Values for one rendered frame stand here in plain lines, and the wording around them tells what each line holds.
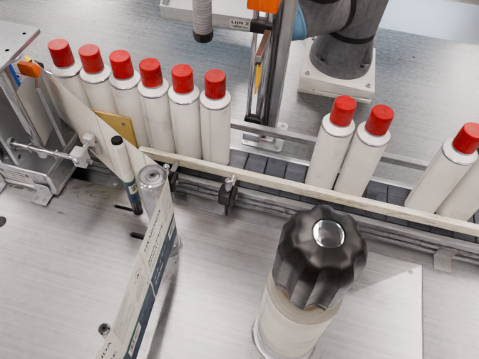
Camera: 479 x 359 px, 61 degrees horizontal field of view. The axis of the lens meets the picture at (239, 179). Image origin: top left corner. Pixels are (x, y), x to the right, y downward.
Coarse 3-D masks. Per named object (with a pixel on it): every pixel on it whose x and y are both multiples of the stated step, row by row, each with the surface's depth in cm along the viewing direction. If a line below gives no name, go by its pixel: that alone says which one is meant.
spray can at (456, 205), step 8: (472, 168) 62; (464, 176) 64; (472, 176) 62; (464, 184) 64; (472, 184) 62; (456, 192) 66; (464, 192) 64; (472, 192) 63; (448, 200) 68; (456, 200) 66; (464, 200) 65; (472, 200) 64; (440, 208) 71; (448, 208) 68; (456, 208) 67; (464, 208) 66; (472, 208) 65; (448, 216) 69; (456, 216) 68; (464, 216) 67
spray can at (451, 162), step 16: (464, 128) 57; (448, 144) 60; (464, 144) 57; (432, 160) 64; (448, 160) 60; (464, 160) 59; (432, 176) 64; (448, 176) 61; (416, 192) 68; (432, 192) 65; (448, 192) 65; (416, 208) 70; (432, 208) 68
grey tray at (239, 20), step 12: (168, 0) 105; (180, 0) 105; (216, 0) 105; (228, 0) 105; (240, 0) 105; (168, 12) 101; (180, 12) 100; (216, 12) 98; (228, 12) 104; (240, 12) 104; (252, 12) 104; (264, 12) 104; (216, 24) 102; (228, 24) 101; (240, 24) 101
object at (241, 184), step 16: (240, 160) 78; (256, 160) 78; (272, 160) 78; (208, 176) 75; (272, 176) 76; (288, 176) 76; (304, 176) 77; (336, 176) 77; (272, 192) 74; (288, 192) 74; (368, 192) 75; (384, 192) 75; (400, 192) 75; (336, 208) 72; (352, 208) 72; (400, 224) 71; (416, 224) 71; (464, 240) 70
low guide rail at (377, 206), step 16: (160, 160) 75; (192, 160) 73; (224, 176) 73; (240, 176) 72; (256, 176) 72; (304, 192) 71; (320, 192) 70; (336, 192) 70; (368, 208) 70; (384, 208) 69; (400, 208) 69; (432, 224) 69; (448, 224) 68; (464, 224) 67
